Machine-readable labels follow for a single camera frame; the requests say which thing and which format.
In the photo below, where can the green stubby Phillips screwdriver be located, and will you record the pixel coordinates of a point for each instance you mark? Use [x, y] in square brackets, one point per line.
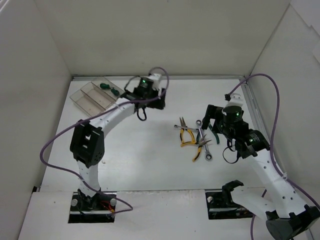
[115, 92]

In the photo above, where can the clear three-compartment container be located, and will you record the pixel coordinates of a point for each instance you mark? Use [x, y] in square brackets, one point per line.
[92, 100]

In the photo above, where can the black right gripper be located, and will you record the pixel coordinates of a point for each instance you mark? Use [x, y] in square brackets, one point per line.
[211, 114]

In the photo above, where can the large silver ratchet wrench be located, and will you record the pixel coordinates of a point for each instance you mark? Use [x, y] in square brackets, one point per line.
[204, 142]

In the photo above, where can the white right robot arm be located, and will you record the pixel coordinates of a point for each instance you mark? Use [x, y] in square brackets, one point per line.
[286, 215]

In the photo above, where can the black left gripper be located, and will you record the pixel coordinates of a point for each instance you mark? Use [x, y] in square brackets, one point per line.
[157, 102]

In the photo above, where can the green handled pliers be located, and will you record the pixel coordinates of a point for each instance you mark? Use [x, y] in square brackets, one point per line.
[214, 133]

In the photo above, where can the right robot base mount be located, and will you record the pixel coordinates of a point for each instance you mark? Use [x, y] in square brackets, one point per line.
[220, 205]

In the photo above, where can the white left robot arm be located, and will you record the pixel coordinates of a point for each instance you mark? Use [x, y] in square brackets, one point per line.
[88, 139]

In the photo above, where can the aluminium rail right edge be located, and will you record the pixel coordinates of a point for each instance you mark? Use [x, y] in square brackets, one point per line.
[258, 119]

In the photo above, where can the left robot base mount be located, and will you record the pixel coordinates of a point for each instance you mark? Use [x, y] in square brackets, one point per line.
[96, 210]

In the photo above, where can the yellow needle-nose pliers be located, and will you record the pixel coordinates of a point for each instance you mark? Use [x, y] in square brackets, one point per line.
[184, 130]

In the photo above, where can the green stubby flathead screwdriver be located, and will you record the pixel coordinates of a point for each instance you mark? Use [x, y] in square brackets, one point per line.
[104, 86]

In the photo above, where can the small silver ratchet wrench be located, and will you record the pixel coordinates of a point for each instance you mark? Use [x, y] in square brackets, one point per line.
[188, 127]

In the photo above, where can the yellow black cutting pliers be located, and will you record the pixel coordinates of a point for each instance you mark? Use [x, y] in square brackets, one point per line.
[199, 148]

